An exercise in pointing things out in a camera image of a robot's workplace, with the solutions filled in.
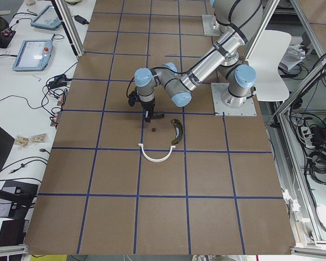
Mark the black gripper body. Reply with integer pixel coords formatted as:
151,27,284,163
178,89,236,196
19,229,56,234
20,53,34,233
141,99,155,111

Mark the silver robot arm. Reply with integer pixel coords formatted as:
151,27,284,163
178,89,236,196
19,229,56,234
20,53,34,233
127,0,263,122

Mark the grey brake pad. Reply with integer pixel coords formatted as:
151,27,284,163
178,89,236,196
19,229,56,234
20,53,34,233
153,111,165,120

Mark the green brake shoe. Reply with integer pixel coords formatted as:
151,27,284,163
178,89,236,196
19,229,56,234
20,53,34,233
171,119,184,145

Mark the black power adapter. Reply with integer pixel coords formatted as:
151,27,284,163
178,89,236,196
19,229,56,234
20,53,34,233
74,15,89,25

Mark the near blue teach pendant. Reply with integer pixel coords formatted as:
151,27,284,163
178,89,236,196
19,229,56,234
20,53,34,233
12,39,53,72

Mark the blue teach pendant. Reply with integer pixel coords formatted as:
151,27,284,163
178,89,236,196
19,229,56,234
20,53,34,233
12,39,53,72
30,5,61,30

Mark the white plastic chair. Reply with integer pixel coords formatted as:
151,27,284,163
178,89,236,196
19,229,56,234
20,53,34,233
248,30,291,102

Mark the far blue teach pendant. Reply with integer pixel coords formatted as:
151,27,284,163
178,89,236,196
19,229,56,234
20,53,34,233
30,5,61,30

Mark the white curved plastic bracket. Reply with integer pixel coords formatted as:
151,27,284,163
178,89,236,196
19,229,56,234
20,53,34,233
137,142,177,164

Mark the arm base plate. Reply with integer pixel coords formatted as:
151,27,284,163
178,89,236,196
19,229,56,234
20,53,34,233
211,83,257,117
202,15,222,36

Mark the aluminium frame post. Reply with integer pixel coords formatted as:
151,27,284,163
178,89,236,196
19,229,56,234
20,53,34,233
51,0,84,57

